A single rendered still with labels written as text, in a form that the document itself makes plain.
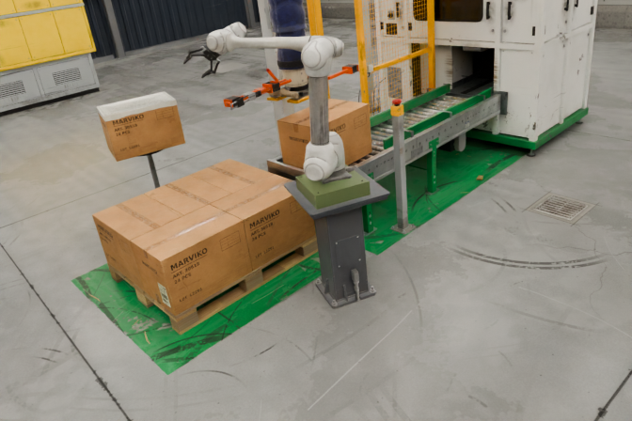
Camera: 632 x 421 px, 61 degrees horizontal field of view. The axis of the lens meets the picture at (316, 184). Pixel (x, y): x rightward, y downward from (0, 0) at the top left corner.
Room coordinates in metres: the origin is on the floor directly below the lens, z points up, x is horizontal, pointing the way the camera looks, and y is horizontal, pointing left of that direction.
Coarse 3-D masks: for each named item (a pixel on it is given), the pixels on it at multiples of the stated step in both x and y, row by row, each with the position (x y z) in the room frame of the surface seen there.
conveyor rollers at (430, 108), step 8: (440, 96) 5.25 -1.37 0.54; (448, 96) 5.19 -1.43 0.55; (424, 104) 5.07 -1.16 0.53; (432, 104) 5.00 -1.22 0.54; (440, 104) 4.94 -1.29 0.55; (448, 104) 4.97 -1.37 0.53; (408, 112) 4.88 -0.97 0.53; (416, 112) 4.82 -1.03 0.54; (424, 112) 4.77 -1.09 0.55; (432, 112) 4.79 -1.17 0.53; (408, 120) 4.58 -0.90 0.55; (416, 120) 4.60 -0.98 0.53; (376, 128) 4.50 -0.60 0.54; (384, 128) 4.54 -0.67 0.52; (376, 136) 4.27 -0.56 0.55; (384, 136) 4.31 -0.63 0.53; (376, 144) 4.14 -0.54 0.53; (376, 152) 3.92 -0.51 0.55; (360, 160) 3.81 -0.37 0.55
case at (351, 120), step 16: (304, 112) 3.91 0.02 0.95; (336, 112) 3.81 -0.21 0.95; (352, 112) 3.79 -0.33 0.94; (368, 112) 3.92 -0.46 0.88; (288, 128) 3.71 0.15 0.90; (304, 128) 3.60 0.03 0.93; (336, 128) 3.65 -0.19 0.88; (352, 128) 3.78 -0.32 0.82; (368, 128) 3.91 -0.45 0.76; (288, 144) 3.73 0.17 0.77; (304, 144) 3.61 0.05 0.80; (352, 144) 3.77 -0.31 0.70; (368, 144) 3.90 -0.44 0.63; (288, 160) 3.75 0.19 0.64; (304, 160) 3.63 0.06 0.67; (352, 160) 3.76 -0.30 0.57
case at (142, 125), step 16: (144, 96) 4.76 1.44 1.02; (160, 96) 4.69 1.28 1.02; (112, 112) 4.33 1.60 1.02; (128, 112) 4.32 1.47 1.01; (144, 112) 4.38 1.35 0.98; (160, 112) 4.43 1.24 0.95; (176, 112) 4.49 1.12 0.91; (112, 128) 4.25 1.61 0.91; (128, 128) 4.31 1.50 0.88; (144, 128) 4.36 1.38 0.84; (160, 128) 4.42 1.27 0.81; (176, 128) 4.48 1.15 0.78; (112, 144) 4.24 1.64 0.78; (128, 144) 4.29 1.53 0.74; (144, 144) 4.35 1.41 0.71; (160, 144) 4.41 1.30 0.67; (176, 144) 4.47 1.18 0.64
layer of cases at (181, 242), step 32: (160, 192) 3.66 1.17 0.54; (192, 192) 3.59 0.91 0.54; (224, 192) 3.52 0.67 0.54; (256, 192) 3.45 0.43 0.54; (288, 192) 3.39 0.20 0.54; (96, 224) 3.39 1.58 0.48; (128, 224) 3.19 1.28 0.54; (160, 224) 3.14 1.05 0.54; (192, 224) 3.08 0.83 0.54; (224, 224) 3.02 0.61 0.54; (256, 224) 3.11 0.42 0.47; (288, 224) 3.29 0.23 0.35; (128, 256) 3.04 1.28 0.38; (160, 256) 2.72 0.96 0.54; (192, 256) 2.79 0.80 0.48; (224, 256) 2.93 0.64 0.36; (256, 256) 3.08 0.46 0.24; (160, 288) 2.75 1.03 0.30; (192, 288) 2.76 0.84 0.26
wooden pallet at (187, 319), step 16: (304, 256) 3.35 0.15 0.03; (112, 272) 3.37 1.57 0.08; (256, 272) 3.07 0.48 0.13; (272, 272) 3.20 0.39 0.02; (224, 288) 2.90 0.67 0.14; (240, 288) 3.04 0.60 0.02; (144, 304) 3.02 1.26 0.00; (160, 304) 2.80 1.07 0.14; (208, 304) 2.91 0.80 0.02; (224, 304) 2.89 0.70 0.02; (176, 320) 2.66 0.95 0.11; (192, 320) 2.72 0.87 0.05
